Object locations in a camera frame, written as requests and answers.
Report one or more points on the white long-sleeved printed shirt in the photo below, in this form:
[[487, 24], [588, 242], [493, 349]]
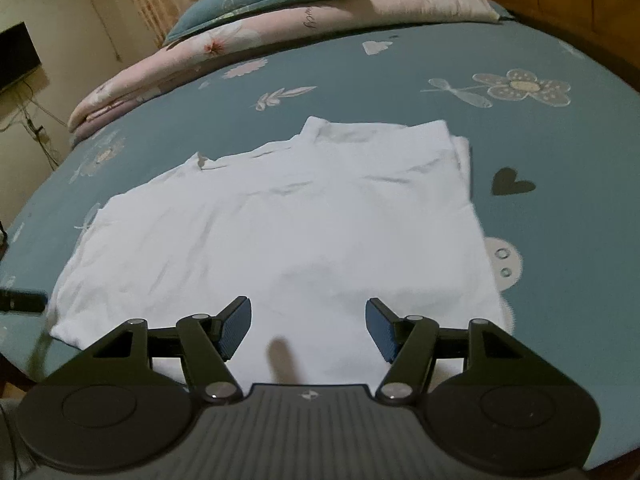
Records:
[[300, 220]]

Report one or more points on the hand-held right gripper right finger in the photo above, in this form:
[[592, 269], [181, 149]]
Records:
[[377, 330]]

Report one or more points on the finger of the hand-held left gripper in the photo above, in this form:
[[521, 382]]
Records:
[[22, 301]]

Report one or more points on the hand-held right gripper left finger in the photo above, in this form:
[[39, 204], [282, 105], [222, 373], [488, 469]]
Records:
[[239, 327]]

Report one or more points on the black wall television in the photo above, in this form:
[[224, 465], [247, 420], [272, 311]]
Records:
[[17, 57]]

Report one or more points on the pink floral folded quilt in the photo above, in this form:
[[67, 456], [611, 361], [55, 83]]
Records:
[[300, 15]]

